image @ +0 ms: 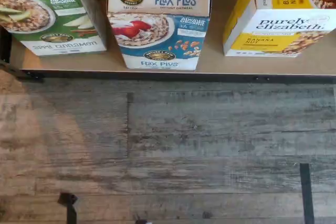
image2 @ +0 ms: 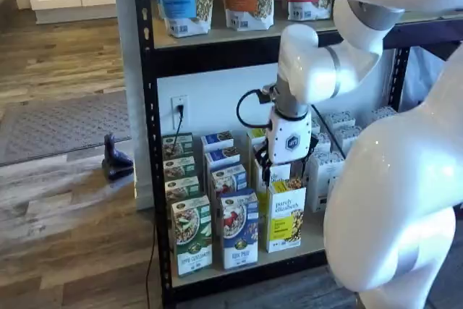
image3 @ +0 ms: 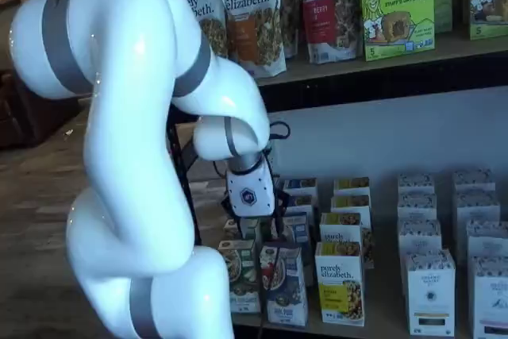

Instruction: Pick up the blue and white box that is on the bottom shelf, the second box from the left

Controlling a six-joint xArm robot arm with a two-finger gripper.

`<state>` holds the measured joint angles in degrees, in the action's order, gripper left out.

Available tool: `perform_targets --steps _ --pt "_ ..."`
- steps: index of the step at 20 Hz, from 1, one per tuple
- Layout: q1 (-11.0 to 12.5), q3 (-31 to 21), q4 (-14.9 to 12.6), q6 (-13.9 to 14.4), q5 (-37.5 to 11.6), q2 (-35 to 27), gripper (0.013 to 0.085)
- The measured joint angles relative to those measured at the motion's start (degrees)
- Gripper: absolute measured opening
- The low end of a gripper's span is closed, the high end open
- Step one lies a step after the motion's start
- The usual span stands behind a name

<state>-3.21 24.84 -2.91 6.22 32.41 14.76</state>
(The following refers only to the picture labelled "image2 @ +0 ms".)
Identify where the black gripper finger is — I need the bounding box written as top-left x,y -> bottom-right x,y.
252,138 -> 273,185
300,135 -> 320,180

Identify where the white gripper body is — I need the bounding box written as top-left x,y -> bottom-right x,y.
266,108 -> 313,164

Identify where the blue and white oatmeal box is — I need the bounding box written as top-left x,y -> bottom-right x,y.
219,189 -> 260,271
209,164 -> 248,237

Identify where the yellow and white granola box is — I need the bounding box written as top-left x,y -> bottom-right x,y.
252,158 -> 292,212
266,177 -> 307,254
247,127 -> 271,151

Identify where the blue-top white granola box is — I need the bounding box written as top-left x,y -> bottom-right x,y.
200,130 -> 235,154
204,145 -> 242,177

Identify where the green and white oatmeal box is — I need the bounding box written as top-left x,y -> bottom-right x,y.
164,176 -> 200,206
170,195 -> 214,276
161,132 -> 195,161
162,156 -> 197,182

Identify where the black metal shelf rack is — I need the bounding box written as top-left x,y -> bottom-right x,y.
132,0 -> 463,309

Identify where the dark blue seal figurine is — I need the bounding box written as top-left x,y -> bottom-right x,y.
102,133 -> 134,180

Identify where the grey floor mat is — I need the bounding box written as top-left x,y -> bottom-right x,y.
0,90 -> 132,167

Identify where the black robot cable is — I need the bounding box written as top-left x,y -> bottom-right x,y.
236,88 -> 344,154

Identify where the white wall outlet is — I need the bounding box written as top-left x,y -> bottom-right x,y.
171,96 -> 189,130

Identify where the black power cord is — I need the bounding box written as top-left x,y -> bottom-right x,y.
144,105 -> 185,309

